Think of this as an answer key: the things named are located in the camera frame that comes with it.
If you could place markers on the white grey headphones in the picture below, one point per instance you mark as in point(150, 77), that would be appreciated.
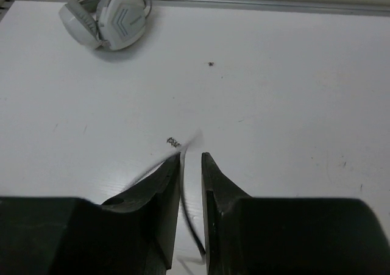
point(109, 24)

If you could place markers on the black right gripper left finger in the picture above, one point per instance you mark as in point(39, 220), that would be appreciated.
point(130, 233)

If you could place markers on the aluminium frame rail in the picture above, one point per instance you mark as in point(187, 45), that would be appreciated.
point(266, 5)

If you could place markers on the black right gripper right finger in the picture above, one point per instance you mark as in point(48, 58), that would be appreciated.
point(250, 235)

